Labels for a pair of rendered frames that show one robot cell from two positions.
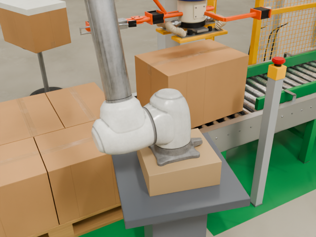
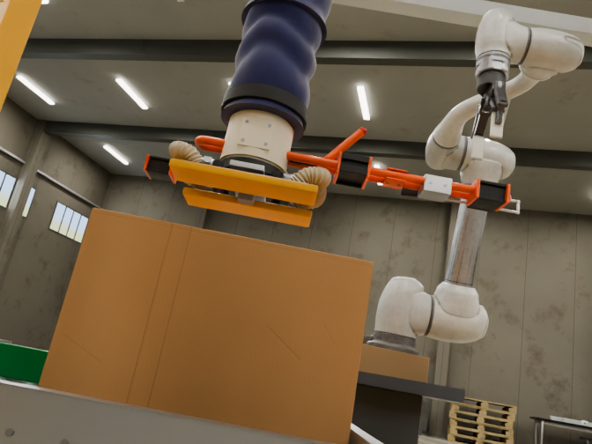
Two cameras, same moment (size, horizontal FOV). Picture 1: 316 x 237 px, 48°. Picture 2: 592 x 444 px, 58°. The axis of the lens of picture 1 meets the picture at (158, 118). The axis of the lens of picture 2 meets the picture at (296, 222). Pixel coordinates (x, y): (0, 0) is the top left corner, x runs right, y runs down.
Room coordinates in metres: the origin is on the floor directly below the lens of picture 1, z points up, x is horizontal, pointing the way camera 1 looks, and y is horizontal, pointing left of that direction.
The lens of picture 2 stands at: (3.17, 0.50, 0.68)
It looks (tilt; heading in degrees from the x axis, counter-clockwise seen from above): 16 degrees up; 209
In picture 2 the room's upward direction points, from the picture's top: 11 degrees clockwise
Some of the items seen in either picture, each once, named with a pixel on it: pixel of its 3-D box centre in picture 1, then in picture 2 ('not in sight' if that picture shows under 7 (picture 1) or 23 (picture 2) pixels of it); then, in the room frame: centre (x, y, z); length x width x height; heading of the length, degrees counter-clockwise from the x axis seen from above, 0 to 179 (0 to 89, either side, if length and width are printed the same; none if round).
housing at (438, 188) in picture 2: (119, 23); (434, 188); (1.91, 0.20, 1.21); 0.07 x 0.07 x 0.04; 28
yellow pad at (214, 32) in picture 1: (200, 32); (248, 203); (2.05, -0.26, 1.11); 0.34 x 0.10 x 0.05; 118
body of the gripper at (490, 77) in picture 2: not in sight; (490, 92); (1.85, 0.30, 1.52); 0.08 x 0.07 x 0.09; 27
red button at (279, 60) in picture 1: (278, 61); not in sight; (1.78, -0.65, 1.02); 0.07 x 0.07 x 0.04
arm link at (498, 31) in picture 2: not in sight; (499, 37); (1.85, 0.31, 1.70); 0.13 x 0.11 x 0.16; 116
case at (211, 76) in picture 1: (190, 83); (218, 336); (2.11, -0.22, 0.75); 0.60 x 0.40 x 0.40; 120
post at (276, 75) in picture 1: (265, 142); not in sight; (1.78, -0.65, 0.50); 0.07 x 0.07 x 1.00; 27
